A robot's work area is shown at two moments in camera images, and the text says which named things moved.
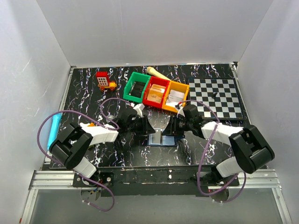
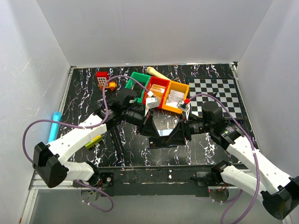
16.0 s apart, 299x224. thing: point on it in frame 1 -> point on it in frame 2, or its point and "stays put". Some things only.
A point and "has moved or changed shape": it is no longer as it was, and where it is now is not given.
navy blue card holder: [166, 141] has moved or changed shape
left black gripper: [146, 128] -> [146, 125]
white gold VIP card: [174, 97] stays put
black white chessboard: [222, 94] stays put
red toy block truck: [103, 81] stays put
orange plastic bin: [177, 87] stays put
